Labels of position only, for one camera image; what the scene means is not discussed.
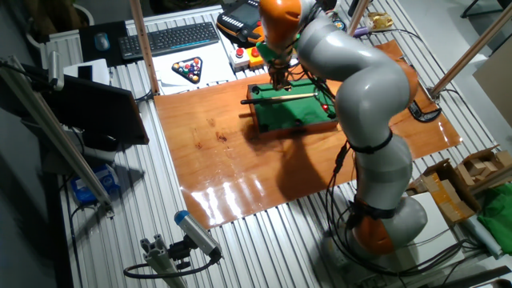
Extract black round spool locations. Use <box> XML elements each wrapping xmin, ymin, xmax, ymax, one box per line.
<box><xmin>315</xmin><ymin>0</ymin><xmax>338</xmax><ymax>13</ymax></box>

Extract brown cardboard sheet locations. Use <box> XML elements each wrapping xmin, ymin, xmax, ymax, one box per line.
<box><xmin>472</xmin><ymin>46</ymin><xmax>512</xmax><ymax>130</ymax></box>

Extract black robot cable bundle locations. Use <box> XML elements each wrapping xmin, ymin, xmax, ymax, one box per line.
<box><xmin>295</xmin><ymin>23</ymin><xmax>471</xmax><ymax>279</ymax></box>

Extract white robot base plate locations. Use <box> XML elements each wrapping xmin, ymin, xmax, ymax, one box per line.
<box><xmin>399</xmin><ymin>191</ymin><xmax>467</xmax><ymax>267</ymax></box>

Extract blue-grey computer mouse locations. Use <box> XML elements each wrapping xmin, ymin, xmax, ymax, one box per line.
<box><xmin>94</xmin><ymin>31</ymin><xmax>111</xmax><ymax>52</ymax></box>

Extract yellow emergency stop box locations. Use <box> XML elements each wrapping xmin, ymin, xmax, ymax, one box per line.
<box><xmin>246</xmin><ymin>46</ymin><xmax>266</xmax><ymax>69</ymax></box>

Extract black chair base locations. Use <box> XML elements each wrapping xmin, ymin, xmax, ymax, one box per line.
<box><xmin>459</xmin><ymin>0</ymin><xmax>512</xmax><ymax>20</ymax></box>

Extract grey box with red button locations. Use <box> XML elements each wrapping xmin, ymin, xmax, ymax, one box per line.
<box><xmin>229</xmin><ymin>46</ymin><xmax>251</xmax><ymax>73</ymax></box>

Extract golden snack wrapper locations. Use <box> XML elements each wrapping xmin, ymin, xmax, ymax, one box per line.
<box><xmin>366</xmin><ymin>11</ymin><xmax>395</xmax><ymax>31</ymax></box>

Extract aluminium profile camera mount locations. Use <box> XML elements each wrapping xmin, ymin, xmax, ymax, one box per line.
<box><xmin>139</xmin><ymin>234</ymin><xmax>189</xmax><ymax>288</ymax></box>

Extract black mouse pad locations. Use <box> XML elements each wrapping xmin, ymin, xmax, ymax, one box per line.
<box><xmin>78</xmin><ymin>20</ymin><xmax>129</xmax><ymax>68</ymax></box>

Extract black and cream pool cue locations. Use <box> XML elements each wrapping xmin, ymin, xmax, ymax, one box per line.
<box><xmin>240</xmin><ymin>92</ymin><xmax>319</xmax><ymax>106</ymax></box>

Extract glossy wooden board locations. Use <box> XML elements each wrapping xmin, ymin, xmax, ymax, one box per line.
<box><xmin>154</xmin><ymin>38</ymin><xmax>463</xmax><ymax>230</ymax></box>

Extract black camera cable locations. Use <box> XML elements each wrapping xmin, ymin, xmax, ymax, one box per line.
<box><xmin>122</xmin><ymin>250</ymin><xmax>222</xmax><ymax>280</ymax></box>

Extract black C-clamp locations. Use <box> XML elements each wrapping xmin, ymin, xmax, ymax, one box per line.
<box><xmin>407</xmin><ymin>99</ymin><xmax>443</xmax><ymax>123</ymax></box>

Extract green cloth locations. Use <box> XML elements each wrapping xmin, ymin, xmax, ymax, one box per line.
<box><xmin>477</xmin><ymin>194</ymin><xmax>512</xmax><ymax>256</ymax></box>

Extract long aluminium stand leg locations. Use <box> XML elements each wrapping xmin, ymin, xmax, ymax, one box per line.
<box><xmin>0</xmin><ymin>55</ymin><xmax>116</xmax><ymax>219</ymax></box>

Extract blue package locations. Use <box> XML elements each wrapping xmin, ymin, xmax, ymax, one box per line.
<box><xmin>70</xmin><ymin>162</ymin><xmax>122</xmax><ymax>206</ymax></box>

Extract pale rolled sheet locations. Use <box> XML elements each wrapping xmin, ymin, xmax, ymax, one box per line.
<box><xmin>462</xmin><ymin>218</ymin><xmax>503</xmax><ymax>259</ymax></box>

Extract open cardboard box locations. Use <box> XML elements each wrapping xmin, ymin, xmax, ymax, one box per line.
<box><xmin>406</xmin><ymin>158</ymin><xmax>482</xmax><ymax>225</ymax></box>

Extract cardboard box with wood blocks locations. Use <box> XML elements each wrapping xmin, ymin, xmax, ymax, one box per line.
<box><xmin>454</xmin><ymin>146</ymin><xmax>512</xmax><ymax>191</ymax></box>

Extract dark flat monitor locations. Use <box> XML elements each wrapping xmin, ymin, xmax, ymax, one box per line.
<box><xmin>22</xmin><ymin>63</ymin><xmax>150</xmax><ymax>146</ymax></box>

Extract wooden post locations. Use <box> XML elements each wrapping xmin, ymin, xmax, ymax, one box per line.
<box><xmin>128</xmin><ymin>0</ymin><xmax>162</xmax><ymax>96</ymax></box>
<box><xmin>430</xmin><ymin>2</ymin><xmax>512</xmax><ymax>99</ymax></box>
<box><xmin>346</xmin><ymin>0</ymin><xmax>371</xmax><ymax>41</ymax></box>

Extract black computer keyboard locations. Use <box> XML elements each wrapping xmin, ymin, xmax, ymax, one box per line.
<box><xmin>118</xmin><ymin>21</ymin><xmax>221</xmax><ymax>61</ymax></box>

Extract black triangle rack with balls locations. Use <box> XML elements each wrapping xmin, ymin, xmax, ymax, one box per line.
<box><xmin>171</xmin><ymin>56</ymin><xmax>204</xmax><ymax>85</ymax></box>

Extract orange and black teach pendant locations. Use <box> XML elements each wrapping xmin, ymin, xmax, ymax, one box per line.
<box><xmin>216</xmin><ymin>0</ymin><xmax>265</xmax><ymax>46</ymax></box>

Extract white box with black square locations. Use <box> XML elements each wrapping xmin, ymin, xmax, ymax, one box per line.
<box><xmin>62</xmin><ymin>58</ymin><xmax>110</xmax><ymax>86</ymax></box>

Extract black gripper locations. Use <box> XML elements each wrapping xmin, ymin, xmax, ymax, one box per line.
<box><xmin>266</xmin><ymin>58</ymin><xmax>294</xmax><ymax>94</ymax></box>

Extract silver camera with blue end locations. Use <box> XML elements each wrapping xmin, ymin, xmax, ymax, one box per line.
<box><xmin>174</xmin><ymin>210</ymin><xmax>223</xmax><ymax>260</ymax></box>

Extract black inline cable adapter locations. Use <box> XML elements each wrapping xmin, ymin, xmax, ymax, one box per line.
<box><xmin>334</xmin><ymin>142</ymin><xmax>350</xmax><ymax>170</ymax></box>

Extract mini green felt pool table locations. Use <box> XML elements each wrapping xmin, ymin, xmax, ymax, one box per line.
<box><xmin>246</xmin><ymin>78</ymin><xmax>341</xmax><ymax>141</ymax></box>

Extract white sheet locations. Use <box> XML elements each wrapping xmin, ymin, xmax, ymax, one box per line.
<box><xmin>151</xmin><ymin>38</ymin><xmax>238</xmax><ymax>96</ymax></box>

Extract small silver camera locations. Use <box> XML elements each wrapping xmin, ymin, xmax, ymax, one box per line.
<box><xmin>46</xmin><ymin>50</ymin><xmax>65</xmax><ymax>92</ymax></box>

